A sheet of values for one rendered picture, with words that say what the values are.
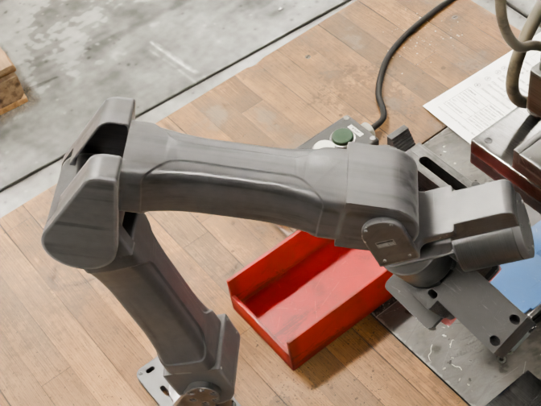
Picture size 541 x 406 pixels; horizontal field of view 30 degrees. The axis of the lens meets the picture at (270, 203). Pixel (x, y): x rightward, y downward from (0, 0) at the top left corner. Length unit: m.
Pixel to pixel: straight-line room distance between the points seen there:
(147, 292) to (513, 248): 0.33
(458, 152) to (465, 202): 0.54
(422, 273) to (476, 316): 0.06
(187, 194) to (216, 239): 0.51
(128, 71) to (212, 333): 2.01
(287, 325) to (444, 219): 0.42
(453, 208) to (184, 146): 0.23
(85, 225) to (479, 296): 0.34
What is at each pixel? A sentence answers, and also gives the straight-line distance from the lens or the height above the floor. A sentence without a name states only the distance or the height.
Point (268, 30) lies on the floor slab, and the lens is 3.01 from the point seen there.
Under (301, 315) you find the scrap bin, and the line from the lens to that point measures 1.22.
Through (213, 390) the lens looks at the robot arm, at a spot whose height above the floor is 1.03.
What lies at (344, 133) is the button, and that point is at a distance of 1.36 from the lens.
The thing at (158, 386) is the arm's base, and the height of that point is 0.91.
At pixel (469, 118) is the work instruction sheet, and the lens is 1.43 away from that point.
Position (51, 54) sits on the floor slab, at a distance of 3.11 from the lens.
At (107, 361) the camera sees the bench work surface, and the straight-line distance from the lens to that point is 1.24.
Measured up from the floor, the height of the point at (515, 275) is 0.99.
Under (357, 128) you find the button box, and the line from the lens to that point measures 1.38.
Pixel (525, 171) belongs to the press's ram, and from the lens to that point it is 1.01.
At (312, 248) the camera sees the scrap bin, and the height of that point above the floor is 0.91.
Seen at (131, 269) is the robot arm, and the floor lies 1.22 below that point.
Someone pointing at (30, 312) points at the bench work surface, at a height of 0.90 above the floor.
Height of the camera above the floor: 1.92
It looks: 49 degrees down
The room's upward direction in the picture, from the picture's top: 10 degrees counter-clockwise
